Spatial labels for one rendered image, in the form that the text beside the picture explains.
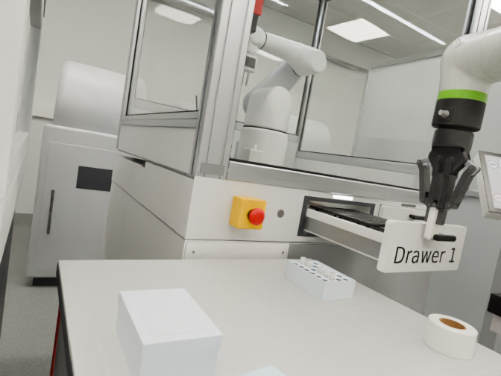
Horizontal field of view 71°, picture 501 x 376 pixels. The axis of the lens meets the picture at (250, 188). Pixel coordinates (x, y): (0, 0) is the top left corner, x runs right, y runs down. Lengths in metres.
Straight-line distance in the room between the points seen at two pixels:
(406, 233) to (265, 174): 0.35
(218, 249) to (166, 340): 0.49
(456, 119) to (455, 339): 0.42
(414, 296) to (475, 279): 1.28
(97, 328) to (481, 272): 2.47
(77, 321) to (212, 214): 0.41
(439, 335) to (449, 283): 2.20
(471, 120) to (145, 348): 0.71
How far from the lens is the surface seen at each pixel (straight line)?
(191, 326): 0.42
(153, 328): 0.41
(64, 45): 4.06
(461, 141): 0.83
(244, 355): 0.49
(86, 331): 0.51
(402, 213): 1.27
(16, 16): 0.52
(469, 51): 0.84
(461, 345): 0.66
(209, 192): 0.82
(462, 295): 2.80
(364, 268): 1.22
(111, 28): 4.12
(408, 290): 1.45
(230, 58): 0.84
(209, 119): 0.80
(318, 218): 0.95
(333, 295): 0.74
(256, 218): 0.81
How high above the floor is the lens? 1.01
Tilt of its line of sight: 5 degrees down
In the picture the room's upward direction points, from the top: 10 degrees clockwise
